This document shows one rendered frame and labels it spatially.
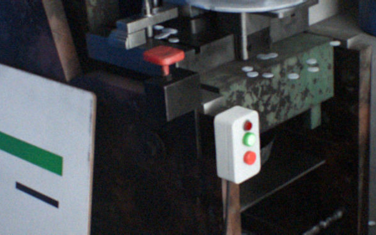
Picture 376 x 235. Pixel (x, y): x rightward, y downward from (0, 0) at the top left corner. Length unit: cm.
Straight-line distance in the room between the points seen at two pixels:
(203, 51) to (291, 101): 25
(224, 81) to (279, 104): 18
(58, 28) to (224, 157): 57
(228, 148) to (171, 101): 15
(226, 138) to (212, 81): 18
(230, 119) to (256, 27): 32
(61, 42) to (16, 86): 21
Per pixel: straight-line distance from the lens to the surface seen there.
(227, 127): 159
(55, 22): 198
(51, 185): 207
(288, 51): 190
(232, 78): 175
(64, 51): 198
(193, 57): 176
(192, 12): 188
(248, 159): 162
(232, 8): 174
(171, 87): 157
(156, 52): 157
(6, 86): 216
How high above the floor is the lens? 126
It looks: 23 degrees down
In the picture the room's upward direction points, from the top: 4 degrees counter-clockwise
